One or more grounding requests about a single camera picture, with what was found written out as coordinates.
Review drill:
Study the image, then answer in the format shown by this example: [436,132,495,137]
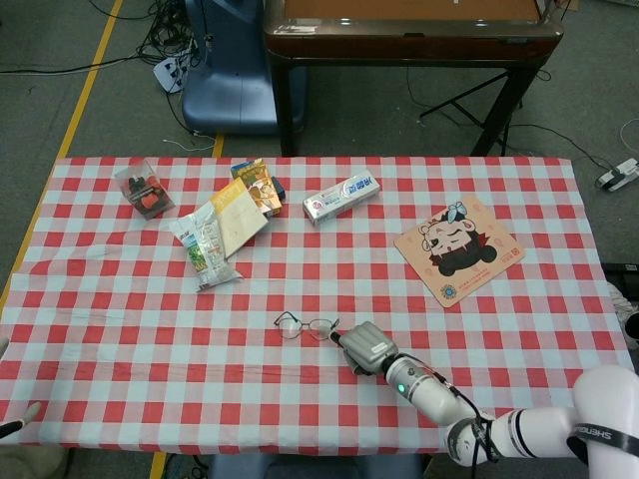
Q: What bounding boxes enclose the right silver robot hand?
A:
[326,321,400,376]

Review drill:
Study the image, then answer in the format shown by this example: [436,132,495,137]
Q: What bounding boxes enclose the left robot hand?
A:
[0,401,41,441]

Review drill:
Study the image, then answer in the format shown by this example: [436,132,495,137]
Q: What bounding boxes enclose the thin black metal eyeglasses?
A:
[273,310,341,341]

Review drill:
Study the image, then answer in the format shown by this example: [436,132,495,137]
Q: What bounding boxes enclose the red white checkered tablecloth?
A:
[0,155,636,456]

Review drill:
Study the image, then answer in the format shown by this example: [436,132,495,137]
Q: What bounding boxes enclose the cartoon girl mouse pad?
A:
[392,194,527,309]

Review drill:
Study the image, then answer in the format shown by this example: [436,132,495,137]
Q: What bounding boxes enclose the grey robot torso base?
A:
[208,452,425,479]

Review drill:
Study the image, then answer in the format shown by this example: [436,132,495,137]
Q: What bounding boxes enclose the white toothpaste box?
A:
[302,174,380,227]

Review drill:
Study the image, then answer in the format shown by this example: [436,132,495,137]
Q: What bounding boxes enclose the yellow white paperback book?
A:
[208,178,270,259]

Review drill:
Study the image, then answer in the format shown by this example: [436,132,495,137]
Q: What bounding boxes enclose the clear white snack bag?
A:
[168,202,245,294]

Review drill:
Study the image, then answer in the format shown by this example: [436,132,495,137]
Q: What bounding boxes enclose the orange blue cardboard box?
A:
[229,158,287,219]

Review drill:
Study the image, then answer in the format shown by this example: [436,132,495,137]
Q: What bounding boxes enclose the clear plastic toy box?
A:
[113,159,176,221]

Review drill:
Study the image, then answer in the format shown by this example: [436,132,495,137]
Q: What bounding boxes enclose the blue machine base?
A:
[181,0,306,137]

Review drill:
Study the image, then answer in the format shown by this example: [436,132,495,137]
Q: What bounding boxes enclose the brown mahjong table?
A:
[262,0,565,157]

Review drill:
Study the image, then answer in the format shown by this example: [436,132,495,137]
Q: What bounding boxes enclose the white power strip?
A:
[595,157,639,193]
[152,52,189,95]

